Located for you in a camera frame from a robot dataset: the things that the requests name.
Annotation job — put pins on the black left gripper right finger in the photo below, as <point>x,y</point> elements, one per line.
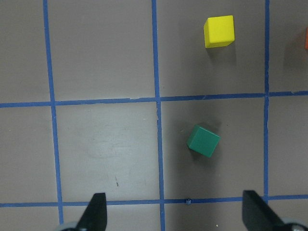
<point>258,216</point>

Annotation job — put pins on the orange wooden block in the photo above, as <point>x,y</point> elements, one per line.
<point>306,39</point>

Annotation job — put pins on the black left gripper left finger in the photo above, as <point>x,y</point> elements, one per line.
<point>94,217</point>

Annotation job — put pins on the yellow wooden block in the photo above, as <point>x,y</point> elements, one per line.
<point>219,31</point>

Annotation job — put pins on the green wooden block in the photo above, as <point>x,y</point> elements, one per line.
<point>202,141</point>

